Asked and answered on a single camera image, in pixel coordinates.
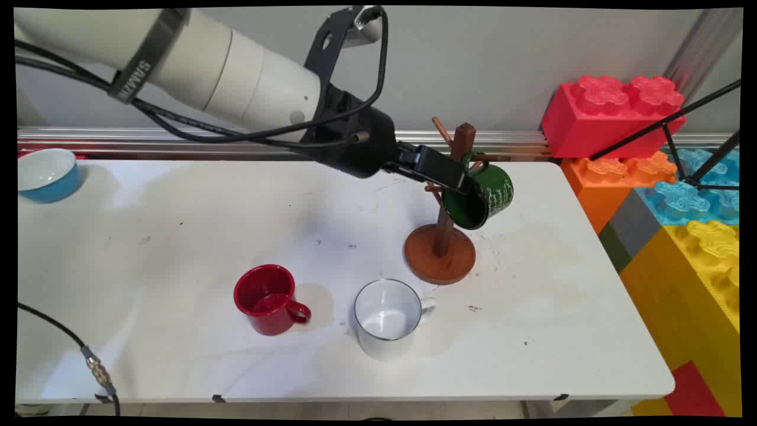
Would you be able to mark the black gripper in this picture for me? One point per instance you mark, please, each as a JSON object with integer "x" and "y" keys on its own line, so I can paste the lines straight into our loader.
{"x": 355, "y": 148}

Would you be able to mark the green enamel mug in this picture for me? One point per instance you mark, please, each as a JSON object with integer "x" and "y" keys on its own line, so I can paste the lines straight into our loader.
{"x": 494, "y": 192}

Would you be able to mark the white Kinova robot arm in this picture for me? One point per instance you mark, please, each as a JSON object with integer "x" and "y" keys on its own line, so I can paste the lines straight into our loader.
{"x": 207, "y": 65}

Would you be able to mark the wooden mug tree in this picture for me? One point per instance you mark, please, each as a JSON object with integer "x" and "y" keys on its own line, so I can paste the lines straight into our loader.
{"x": 440, "y": 254}

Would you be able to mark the white enamel mug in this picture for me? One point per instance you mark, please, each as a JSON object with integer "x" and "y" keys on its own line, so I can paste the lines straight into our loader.
{"x": 387, "y": 319}

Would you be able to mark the giant orange toy brick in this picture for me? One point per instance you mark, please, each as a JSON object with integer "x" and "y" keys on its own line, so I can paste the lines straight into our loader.
{"x": 603, "y": 189}

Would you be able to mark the giant red toy brick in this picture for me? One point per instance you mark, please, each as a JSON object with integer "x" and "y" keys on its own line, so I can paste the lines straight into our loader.
{"x": 597, "y": 121}

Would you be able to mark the giant dark green toy brick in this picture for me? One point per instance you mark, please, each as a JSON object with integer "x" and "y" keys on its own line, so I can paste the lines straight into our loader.
{"x": 615, "y": 248}

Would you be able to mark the giant grey toy brick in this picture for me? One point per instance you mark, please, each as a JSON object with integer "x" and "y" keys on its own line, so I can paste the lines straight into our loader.
{"x": 636, "y": 225}

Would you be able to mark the red enamel mug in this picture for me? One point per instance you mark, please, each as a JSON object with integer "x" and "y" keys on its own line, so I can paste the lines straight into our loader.
{"x": 266, "y": 299}

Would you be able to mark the black tripod legs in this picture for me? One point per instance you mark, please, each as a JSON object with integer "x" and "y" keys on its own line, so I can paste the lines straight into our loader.
{"x": 671, "y": 139}

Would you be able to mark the giant light blue toy brick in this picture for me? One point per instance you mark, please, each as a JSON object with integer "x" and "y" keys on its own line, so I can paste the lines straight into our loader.
{"x": 680, "y": 201}

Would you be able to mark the giant yellow toy brick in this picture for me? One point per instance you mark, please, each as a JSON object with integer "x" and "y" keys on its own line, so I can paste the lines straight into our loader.
{"x": 686, "y": 296}

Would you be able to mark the flat red toy brick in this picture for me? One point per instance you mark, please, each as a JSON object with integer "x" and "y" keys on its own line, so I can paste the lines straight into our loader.
{"x": 692, "y": 390}

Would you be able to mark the blue bowl white inside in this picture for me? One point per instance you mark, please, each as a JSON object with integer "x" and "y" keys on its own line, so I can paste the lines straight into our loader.
{"x": 47, "y": 174}

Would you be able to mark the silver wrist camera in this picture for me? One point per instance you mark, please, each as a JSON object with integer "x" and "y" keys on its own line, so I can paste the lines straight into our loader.
{"x": 362, "y": 28}

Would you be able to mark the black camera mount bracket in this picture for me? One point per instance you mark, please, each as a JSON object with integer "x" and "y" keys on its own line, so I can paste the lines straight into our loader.
{"x": 328, "y": 44}

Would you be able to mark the aluminium post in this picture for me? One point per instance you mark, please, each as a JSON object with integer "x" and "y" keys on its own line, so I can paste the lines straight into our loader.
{"x": 701, "y": 47}

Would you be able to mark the aluminium rail behind table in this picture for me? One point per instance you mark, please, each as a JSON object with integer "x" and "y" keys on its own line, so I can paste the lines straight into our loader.
{"x": 118, "y": 142}

